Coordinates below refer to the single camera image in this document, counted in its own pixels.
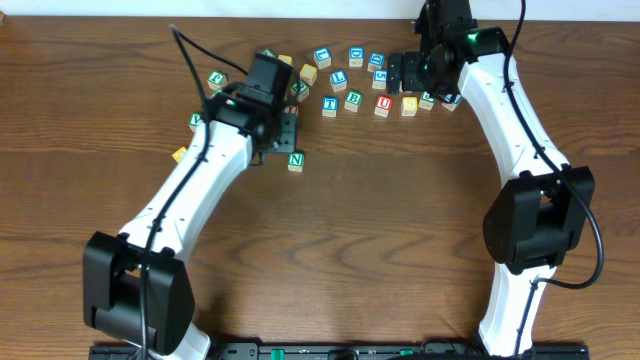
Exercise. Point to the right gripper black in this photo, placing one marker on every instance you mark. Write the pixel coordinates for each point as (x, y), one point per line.
(395, 73)

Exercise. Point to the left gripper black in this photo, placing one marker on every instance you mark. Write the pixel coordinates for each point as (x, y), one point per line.
(286, 133)

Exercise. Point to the green N block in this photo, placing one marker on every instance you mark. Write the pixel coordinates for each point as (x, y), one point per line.
(296, 162)

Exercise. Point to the red U block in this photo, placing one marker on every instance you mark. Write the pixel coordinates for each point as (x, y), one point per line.
(383, 106)

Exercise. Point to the green R block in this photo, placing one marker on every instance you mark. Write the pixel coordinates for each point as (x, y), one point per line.
(300, 90)

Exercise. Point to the red I block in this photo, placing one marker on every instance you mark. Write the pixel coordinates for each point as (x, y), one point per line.
(293, 109)

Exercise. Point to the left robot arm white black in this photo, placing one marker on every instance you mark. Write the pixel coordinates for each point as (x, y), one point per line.
(135, 284)

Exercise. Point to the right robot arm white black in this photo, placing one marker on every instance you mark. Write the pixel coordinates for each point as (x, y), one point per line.
(544, 202)

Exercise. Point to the blue 5 block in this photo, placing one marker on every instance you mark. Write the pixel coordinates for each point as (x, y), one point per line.
(379, 80)

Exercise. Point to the blue D block tilted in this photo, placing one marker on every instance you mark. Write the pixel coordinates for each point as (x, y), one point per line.
(376, 61)

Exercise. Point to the yellow S block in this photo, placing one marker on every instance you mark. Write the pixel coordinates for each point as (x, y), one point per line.
(409, 106)

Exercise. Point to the green J block right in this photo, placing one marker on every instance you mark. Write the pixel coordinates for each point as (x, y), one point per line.
(426, 101)

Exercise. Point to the green j block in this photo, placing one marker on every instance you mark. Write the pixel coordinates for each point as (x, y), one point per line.
(426, 101)
(217, 80)

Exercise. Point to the blue 2 block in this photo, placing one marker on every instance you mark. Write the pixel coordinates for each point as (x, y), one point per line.
(451, 101)

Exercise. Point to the blue T block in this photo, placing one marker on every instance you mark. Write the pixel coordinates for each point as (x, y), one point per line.
(330, 106)

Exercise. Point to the green B block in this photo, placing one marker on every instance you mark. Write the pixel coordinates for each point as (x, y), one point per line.
(353, 100)

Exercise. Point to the blue l block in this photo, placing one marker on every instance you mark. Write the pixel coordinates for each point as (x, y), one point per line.
(338, 80)
(322, 57)

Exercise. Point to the yellow block upper middle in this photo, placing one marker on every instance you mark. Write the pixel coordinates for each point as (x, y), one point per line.
(309, 74)

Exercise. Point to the yellow block top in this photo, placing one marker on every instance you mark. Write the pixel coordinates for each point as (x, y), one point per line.
(286, 59)

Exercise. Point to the green 7 block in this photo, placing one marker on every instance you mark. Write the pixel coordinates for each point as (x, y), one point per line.
(213, 95)

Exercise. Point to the blue L block top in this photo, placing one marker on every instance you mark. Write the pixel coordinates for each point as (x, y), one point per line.
(322, 57)

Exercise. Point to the green Z block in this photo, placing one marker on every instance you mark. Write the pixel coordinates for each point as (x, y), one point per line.
(268, 52)

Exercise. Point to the green J block left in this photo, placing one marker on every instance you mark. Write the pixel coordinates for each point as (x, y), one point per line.
(217, 80)

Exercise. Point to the green V block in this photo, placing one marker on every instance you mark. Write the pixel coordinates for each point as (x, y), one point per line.
(195, 120)

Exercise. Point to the yellow G block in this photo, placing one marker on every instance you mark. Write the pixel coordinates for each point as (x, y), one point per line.
(179, 154)

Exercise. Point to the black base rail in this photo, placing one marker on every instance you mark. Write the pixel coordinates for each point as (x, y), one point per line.
(350, 351)

